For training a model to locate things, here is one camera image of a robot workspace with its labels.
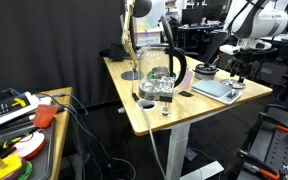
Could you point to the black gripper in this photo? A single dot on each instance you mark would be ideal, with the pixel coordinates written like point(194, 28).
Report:
point(245, 58)

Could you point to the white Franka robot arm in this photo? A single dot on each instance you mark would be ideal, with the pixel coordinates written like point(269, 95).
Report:
point(267, 23)

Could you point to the grey pot black lid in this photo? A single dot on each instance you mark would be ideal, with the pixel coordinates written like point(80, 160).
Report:
point(205, 71)

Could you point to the silver pot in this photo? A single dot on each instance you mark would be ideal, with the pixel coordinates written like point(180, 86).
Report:
point(160, 72)

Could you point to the white kitchen scale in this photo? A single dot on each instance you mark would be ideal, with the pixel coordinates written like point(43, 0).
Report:
point(212, 88)

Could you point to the black office chair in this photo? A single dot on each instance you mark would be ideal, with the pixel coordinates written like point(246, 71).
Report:
point(214, 46)

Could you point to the pink translucent cup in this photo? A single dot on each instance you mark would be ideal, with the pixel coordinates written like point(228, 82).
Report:
point(186, 80)

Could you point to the black square patch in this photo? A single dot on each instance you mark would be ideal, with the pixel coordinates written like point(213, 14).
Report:
point(185, 94)

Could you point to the green round coaster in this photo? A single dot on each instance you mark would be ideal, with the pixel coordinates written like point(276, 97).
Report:
point(173, 75)

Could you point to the glass jar black band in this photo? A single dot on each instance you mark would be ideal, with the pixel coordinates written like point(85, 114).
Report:
point(166, 93)

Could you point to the black perforated panel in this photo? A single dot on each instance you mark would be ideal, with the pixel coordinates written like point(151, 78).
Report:
point(277, 150)

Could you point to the white printed cardboard box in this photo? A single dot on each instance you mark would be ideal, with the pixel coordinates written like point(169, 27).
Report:
point(150, 38)

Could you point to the white desk leg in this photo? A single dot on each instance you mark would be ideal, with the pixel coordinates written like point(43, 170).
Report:
point(177, 150)

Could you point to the black box beside monitor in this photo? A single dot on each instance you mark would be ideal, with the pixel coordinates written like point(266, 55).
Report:
point(116, 52)

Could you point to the black curtain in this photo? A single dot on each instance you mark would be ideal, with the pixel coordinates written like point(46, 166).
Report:
point(50, 43)

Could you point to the orange silicone cup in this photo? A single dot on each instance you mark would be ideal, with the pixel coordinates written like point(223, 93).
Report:
point(45, 115)

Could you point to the grey tray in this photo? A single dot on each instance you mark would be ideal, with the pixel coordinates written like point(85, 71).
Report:
point(45, 156)

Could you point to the pink white round toy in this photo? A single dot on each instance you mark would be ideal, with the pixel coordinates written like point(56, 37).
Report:
point(29, 145)

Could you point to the green round toy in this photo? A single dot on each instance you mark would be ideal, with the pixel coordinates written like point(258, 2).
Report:
point(26, 170)

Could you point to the black book yellow mark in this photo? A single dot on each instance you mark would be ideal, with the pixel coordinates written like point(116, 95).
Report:
point(7, 106)

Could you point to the yellow toy block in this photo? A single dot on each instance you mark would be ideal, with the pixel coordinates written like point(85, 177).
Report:
point(5, 165)

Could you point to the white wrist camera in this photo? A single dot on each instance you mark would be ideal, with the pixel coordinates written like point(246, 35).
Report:
point(229, 49)

